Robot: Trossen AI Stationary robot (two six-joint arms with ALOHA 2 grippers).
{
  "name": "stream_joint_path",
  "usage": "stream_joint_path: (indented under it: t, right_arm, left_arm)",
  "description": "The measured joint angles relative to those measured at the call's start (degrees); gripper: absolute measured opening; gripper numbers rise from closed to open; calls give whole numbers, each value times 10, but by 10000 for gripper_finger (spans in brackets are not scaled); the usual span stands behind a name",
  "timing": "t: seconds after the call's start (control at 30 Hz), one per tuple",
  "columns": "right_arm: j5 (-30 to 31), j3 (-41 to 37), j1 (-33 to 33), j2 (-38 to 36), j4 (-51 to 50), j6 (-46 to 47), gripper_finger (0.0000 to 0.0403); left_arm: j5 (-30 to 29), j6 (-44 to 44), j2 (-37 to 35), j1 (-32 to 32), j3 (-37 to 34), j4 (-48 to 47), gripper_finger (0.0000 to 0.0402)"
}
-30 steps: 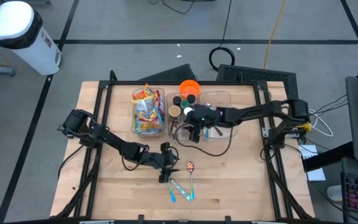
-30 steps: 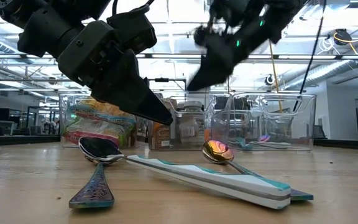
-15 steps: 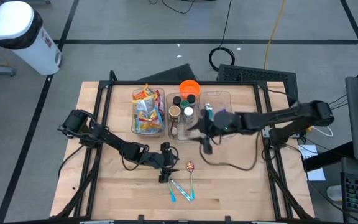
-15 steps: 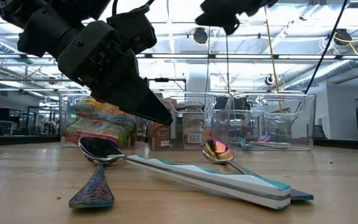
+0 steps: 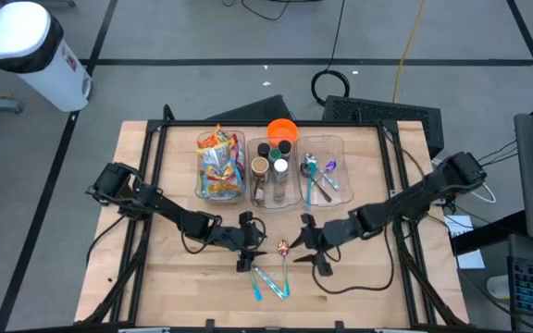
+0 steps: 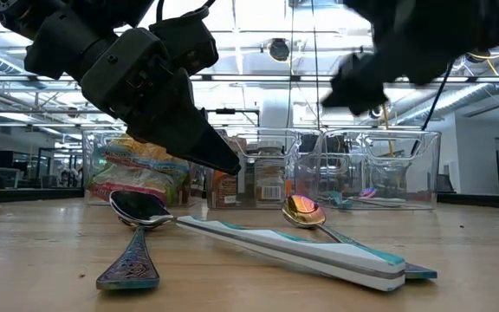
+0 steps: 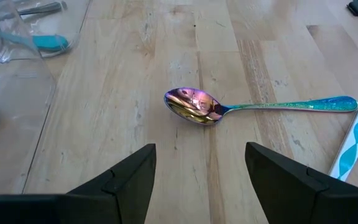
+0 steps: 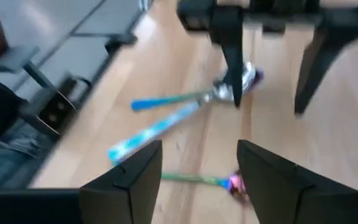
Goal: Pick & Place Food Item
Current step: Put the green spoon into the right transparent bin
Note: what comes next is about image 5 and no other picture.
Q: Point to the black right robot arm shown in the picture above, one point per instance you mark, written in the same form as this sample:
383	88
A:
414	196

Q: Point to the black desk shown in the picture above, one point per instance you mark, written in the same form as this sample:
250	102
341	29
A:
493	231

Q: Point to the red Maruchan ramen packet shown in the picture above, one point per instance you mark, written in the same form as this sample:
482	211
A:
239	152

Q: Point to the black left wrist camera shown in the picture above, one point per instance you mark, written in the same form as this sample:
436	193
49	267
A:
227	238

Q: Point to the white paper sheet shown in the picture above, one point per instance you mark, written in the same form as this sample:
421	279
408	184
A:
456	226
472	260

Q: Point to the brown spice jar black lid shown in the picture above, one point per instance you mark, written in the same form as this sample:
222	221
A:
263	149

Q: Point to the clear plastic bin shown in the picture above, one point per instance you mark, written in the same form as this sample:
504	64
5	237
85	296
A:
289	201
345	152
220	201

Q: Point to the yellow white ramen packet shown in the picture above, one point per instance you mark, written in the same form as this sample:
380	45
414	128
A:
215	155

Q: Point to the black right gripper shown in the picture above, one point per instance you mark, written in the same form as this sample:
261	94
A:
319	242

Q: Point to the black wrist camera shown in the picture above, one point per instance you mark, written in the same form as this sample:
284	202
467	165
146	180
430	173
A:
345	229
227	238

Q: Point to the white trash can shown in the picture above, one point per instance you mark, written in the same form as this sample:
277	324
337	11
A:
21	32

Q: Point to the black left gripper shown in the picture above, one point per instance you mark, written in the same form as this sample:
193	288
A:
248	240

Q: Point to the orange ramen packet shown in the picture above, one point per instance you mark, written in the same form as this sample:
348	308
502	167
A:
211	139

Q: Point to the orange plastic bowl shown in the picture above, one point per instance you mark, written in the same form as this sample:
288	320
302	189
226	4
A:
282	129

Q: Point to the purple label spice jar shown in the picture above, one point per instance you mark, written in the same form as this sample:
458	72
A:
285	146

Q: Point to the silver metal bracket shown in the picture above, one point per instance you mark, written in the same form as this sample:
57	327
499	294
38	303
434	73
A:
396	196

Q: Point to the small cork stoppered jar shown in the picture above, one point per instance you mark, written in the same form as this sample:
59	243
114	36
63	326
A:
280	187

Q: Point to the yellow Maruchan ramen packet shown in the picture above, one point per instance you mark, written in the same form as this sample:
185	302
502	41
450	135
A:
227	182

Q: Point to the black angled panel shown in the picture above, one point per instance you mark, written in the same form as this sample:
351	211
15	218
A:
262	111

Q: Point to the black table frame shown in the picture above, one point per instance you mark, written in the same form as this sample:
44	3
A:
138	287

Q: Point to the tan lid jar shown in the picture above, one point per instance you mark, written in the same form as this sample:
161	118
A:
260	165

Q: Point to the white computer mouse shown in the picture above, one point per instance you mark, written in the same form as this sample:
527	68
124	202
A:
498	287

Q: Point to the dark metal spoon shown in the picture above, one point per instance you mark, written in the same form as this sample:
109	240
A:
305	170

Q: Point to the purple bowl spoon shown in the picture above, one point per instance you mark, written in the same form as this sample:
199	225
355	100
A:
331	165

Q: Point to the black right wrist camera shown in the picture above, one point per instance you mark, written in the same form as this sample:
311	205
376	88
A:
345	229

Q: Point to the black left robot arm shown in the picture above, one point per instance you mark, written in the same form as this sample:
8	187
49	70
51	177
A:
169	210

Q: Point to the white lid spice jar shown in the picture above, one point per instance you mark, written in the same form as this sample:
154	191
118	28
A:
280	165

